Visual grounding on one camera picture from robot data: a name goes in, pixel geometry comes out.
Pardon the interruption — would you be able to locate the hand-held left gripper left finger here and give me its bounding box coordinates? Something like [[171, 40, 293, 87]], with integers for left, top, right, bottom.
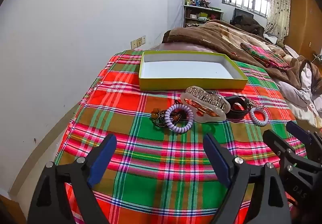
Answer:
[[27, 134, 117, 224]]

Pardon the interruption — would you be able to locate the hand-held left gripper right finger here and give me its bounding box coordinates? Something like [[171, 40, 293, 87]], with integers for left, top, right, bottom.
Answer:
[[202, 133, 292, 224]]

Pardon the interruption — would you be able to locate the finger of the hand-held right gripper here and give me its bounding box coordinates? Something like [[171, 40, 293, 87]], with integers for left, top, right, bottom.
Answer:
[[286, 121, 322, 161], [263, 129, 309, 167]]

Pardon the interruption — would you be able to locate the pale blue spiral hair tie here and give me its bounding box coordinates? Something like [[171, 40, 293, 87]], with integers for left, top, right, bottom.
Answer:
[[250, 107, 269, 127]]

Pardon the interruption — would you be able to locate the gold decorated hair clip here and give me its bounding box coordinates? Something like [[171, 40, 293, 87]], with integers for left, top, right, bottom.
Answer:
[[249, 102, 266, 111]]

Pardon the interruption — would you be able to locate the purple spiral hair tie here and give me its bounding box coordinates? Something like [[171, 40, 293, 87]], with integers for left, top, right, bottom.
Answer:
[[165, 104, 194, 134]]

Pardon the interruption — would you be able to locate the clear rose-gold hair claw clip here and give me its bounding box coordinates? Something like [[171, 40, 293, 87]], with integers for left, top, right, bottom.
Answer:
[[180, 86, 231, 123]]

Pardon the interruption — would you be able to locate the dark beaded bracelet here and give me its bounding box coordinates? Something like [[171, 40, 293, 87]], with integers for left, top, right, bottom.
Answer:
[[151, 107, 176, 129]]

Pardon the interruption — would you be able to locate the yellow-green cardboard box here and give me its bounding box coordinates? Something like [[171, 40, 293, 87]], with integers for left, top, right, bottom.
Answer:
[[138, 50, 249, 92]]

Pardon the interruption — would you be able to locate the red green plaid bedspread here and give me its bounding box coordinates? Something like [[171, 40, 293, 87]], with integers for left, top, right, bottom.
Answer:
[[54, 49, 310, 224]]

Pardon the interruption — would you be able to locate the folded plaid cloth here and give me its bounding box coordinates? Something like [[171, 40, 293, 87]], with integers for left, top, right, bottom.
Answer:
[[240, 42, 290, 70]]

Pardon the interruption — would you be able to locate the wooden wardrobe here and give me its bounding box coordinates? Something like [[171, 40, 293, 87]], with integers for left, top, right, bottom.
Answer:
[[283, 0, 322, 63]]

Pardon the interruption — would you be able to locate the pink bed sheet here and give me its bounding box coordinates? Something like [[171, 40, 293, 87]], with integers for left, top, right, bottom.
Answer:
[[157, 43, 214, 54]]

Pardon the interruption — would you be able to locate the dark jacket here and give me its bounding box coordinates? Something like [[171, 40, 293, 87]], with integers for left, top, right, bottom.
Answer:
[[230, 15, 264, 37]]

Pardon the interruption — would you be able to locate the spotted curtain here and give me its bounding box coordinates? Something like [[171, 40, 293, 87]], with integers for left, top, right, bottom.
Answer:
[[264, 0, 291, 37]]

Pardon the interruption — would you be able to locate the brown fleece blanket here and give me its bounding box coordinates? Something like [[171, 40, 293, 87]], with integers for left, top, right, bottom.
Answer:
[[162, 20, 322, 94]]

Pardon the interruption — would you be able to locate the black monitor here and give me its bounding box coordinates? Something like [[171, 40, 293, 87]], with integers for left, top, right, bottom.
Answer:
[[233, 8, 254, 23]]

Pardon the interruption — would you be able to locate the barred window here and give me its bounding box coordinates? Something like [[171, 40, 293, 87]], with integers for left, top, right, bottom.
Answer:
[[221, 0, 271, 19]]

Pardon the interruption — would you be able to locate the wooden shelf unit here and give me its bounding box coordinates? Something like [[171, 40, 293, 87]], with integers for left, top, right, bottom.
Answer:
[[183, 5, 224, 28]]

